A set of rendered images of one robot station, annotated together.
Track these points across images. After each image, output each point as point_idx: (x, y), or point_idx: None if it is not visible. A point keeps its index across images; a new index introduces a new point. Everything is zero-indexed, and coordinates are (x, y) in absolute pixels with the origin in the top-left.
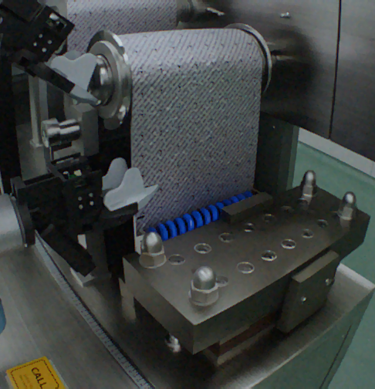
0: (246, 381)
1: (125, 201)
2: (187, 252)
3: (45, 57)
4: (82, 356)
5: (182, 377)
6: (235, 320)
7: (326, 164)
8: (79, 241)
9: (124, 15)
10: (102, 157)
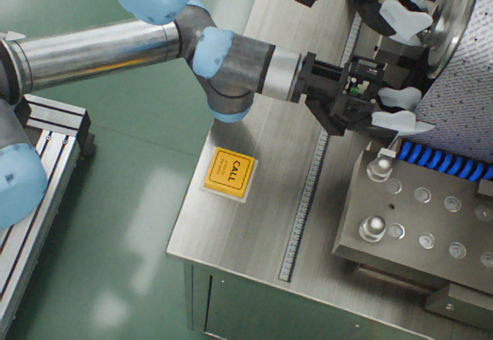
0: (354, 305)
1: (390, 124)
2: (408, 186)
3: None
4: (282, 177)
5: (323, 255)
6: (378, 263)
7: None
8: None
9: None
10: None
